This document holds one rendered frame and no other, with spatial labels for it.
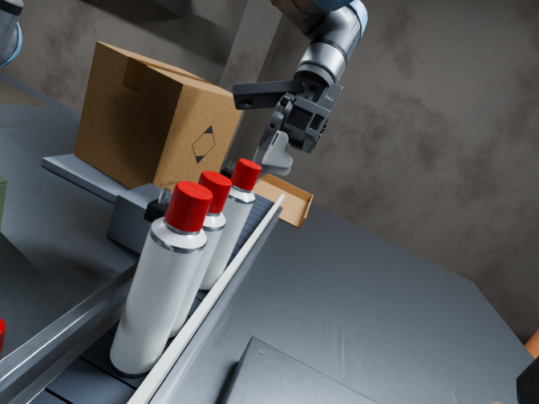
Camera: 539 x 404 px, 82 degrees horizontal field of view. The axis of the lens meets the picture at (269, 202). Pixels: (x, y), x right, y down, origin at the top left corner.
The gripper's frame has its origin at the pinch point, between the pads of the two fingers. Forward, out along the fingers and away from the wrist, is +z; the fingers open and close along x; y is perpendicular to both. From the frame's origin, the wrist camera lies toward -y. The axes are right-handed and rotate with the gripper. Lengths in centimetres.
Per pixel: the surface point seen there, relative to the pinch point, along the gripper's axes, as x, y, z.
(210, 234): -16.9, 2.4, 11.9
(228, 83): 188, -87, -108
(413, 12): 153, 24, -208
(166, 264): -21.5, 1.3, 15.9
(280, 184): 74, -1, -19
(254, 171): -9.3, 2.0, 2.0
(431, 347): 24, 49, 11
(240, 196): -8.2, 1.7, 5.7
